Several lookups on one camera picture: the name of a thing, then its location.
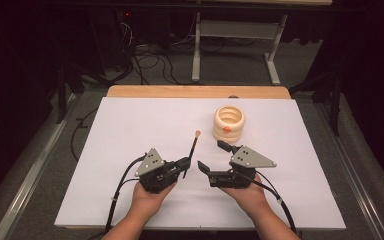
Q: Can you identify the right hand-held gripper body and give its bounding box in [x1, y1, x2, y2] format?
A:
[207, 145, 278, 190]

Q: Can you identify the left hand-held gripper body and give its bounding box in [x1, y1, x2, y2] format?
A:
[134, 147, 182, 195]

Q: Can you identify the black-handled makeup brush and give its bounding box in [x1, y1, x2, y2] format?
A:
[182, 130, 202, 179]

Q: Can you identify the cream ribbed brush holder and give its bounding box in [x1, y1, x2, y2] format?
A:
[212, 105, 247, 145]

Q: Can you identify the person's left hand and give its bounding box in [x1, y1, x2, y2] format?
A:
[129, 181, 178, 220]

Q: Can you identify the person's right hand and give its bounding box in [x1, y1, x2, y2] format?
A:
[219, 173, 271, 220]

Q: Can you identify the white board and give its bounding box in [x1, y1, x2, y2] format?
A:
[53, 96, 347, 231]

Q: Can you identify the black metal stand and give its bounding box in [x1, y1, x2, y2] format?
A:
[55, 63, 85, 125]
[288, 71, 343, 137]

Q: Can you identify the white-framed desk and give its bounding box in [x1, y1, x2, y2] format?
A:
[191, 0, 333, 86]

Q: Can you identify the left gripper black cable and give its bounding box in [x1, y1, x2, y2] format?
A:
[104, 153, 148, 234]

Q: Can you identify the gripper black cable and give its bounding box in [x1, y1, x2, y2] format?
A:
[236, 169, 298, 234]
[104, 153, 148, 234]

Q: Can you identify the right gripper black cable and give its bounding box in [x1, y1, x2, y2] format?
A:
[236, 169, 298, 234]

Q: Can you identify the thin black floor cable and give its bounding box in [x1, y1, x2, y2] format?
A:
[70, 107, 99, 163]

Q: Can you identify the tangle of black floor cables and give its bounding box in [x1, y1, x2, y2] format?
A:
[114, 19, 198, 86]

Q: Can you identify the aluminium floor rail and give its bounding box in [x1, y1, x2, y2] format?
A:
[0, 94, 78, 240]
[314, 103, 384, 240]

